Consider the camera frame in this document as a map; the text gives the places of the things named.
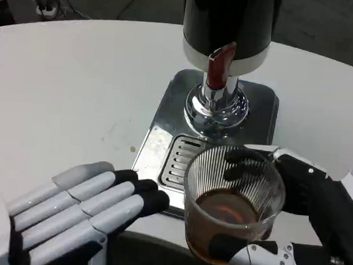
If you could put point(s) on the black drink dispenser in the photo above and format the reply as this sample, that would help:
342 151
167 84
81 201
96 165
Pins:
227 17

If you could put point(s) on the steel drip tray base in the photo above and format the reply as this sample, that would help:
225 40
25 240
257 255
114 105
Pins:
154 149

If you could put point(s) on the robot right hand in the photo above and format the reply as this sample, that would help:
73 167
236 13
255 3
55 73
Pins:
311 202

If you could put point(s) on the white power strip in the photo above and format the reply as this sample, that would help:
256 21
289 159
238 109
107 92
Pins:
47 8

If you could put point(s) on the red tap lever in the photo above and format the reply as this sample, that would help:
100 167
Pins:
218 68

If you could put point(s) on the slotted steel drip grid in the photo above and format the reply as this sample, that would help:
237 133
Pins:
177 166

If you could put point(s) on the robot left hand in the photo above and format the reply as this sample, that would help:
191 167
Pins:
68 210

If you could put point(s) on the clear ribbed glass cup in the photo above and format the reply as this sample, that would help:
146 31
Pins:
228 215

